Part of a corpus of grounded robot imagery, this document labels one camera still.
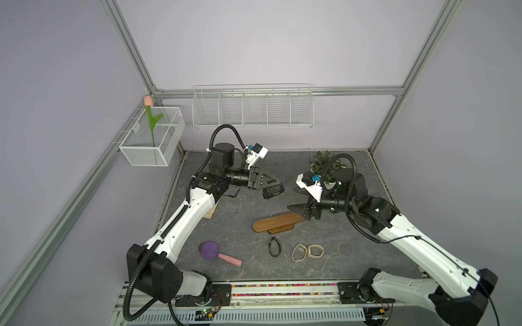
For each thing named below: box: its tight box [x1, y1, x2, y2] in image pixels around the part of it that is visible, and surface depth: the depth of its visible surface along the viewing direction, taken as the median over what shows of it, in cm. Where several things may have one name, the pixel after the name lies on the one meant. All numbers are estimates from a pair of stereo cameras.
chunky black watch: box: [262, 182, 285, 199], surface depth 63 cm
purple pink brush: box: [198, 240, 244, 267], surface depth 84 cm
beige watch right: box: [307, 243, 325, 259], surface depth 84 cm
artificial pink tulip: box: [144, 95, 164, 148], surface depth 86 cm
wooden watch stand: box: [252, 211, 308, 233], surface depth 86 cm
